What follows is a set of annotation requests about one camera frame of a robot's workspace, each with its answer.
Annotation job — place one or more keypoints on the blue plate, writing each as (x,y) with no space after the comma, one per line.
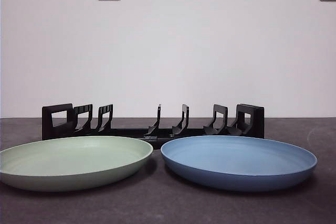
(236,161)

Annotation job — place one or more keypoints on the green plate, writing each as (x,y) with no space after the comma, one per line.
(73,161)

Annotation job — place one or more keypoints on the black plate rack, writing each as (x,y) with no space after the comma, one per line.
(126,132)

